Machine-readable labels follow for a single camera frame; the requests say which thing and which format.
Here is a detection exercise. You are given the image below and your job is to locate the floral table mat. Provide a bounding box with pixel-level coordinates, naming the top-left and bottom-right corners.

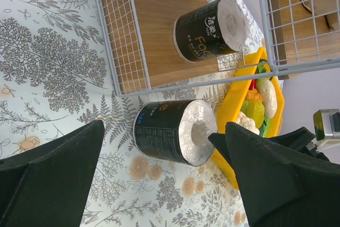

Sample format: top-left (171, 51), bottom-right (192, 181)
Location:
top-left (1, 0), bottom-right (248, 226)

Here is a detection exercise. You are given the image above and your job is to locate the black roll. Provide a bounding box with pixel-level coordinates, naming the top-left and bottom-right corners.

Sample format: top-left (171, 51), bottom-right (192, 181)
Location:
top-left (173, 0), bottom-right (249, 62)
top-left (133, 99), bottom-right (217, 166)

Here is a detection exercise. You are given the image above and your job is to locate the yellow orange pepper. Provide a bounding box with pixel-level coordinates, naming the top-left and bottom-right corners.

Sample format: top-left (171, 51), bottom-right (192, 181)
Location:
top-left (241, 89), bottom-right (265, 129)

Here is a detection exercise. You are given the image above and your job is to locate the yellow plastic bin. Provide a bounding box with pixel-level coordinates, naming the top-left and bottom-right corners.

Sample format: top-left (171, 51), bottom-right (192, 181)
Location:
top-left (211, 47), bottom-right (285, 189)

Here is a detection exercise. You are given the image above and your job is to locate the white wire wooden shelf rack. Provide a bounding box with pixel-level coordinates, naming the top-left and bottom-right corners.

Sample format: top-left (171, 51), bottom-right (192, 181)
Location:
top-left (96, 0), bottom-right (339, 96)

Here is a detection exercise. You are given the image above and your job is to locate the white cauliflower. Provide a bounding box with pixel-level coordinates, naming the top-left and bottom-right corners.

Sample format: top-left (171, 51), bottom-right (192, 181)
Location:
top-left (236, 112), bottom-right (260, 135)

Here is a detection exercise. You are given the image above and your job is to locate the white radish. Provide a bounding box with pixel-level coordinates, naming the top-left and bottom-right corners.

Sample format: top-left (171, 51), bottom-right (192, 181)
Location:
top-left (257, 78), bottom-right (278, 119)

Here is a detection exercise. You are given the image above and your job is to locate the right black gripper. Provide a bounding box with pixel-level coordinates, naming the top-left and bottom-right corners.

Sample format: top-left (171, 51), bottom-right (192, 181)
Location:
top-left (208, 127), bottom-right (329, 163)

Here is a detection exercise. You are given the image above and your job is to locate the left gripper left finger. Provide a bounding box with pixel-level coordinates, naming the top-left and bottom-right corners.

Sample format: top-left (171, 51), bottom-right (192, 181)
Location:
top-left (1, 120), bottom-right (105, 226)

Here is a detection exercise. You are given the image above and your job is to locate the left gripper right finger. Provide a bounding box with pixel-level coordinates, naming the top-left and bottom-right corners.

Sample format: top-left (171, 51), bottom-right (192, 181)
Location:
top-left (225, 122), bottom-right (339, 226)

